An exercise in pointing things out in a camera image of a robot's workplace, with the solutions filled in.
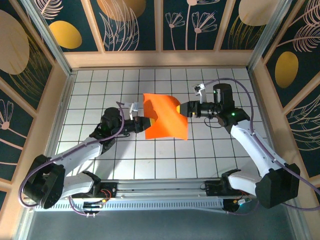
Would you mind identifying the small controller circuit board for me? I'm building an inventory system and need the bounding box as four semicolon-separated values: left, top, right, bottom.
83;199;106;210
233;197;253;206

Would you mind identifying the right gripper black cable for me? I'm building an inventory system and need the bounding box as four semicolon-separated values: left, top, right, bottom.
203;116;226;129

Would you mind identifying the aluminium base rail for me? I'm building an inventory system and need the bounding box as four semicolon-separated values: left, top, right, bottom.
57;178;261;201

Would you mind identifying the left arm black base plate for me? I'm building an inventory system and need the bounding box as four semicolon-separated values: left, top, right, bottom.
93;181;118;200

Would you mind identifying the aluminium frame post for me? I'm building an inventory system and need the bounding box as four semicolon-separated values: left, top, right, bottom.
19;0;73;77
286;199;305;240
13;208;35;240
246;0;293;73

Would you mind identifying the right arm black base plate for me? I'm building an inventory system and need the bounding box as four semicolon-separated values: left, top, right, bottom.
204;178;241;197

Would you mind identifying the perforated metal cable tray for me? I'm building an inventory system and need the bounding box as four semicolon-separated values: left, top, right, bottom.
34;199;226;213

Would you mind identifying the orange cloth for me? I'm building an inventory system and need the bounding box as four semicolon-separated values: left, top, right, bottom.
142;93;189;141

